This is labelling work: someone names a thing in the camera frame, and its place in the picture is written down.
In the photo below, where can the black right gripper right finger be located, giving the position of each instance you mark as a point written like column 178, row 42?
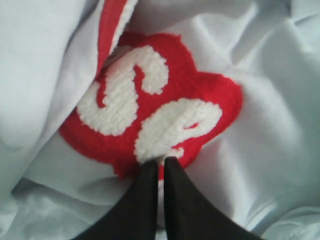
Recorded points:
column 189, row 215

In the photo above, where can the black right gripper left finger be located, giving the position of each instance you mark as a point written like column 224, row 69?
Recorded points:
column 134, row 217

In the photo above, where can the white t-shirt red lettering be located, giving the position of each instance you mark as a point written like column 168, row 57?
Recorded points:
column 91, row 90

